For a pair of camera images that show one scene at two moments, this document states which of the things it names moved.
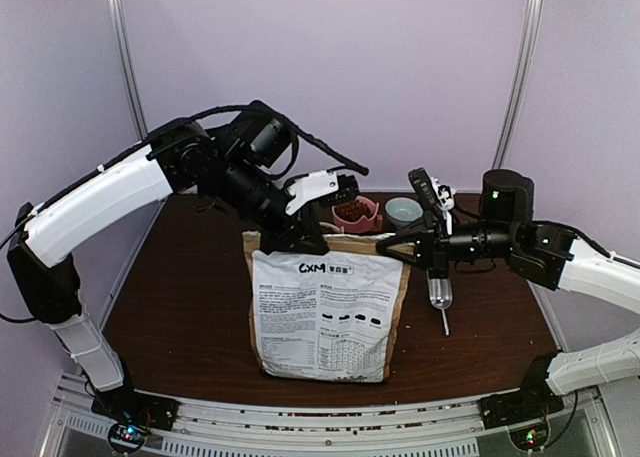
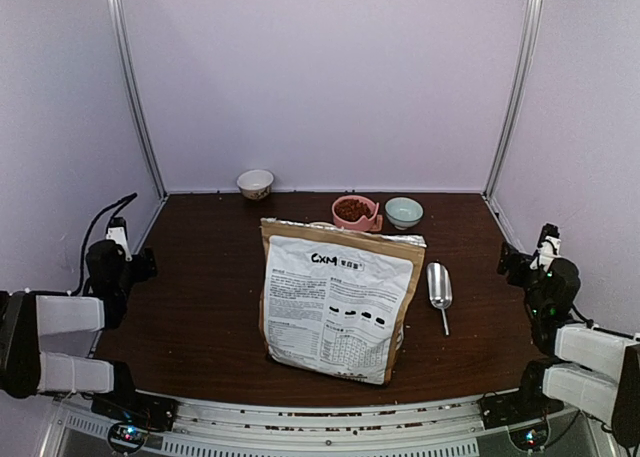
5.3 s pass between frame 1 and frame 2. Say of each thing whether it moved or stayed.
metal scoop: stayed
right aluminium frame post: stayed
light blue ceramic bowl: stayed
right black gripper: moved
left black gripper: moved
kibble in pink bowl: stayed
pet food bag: moved
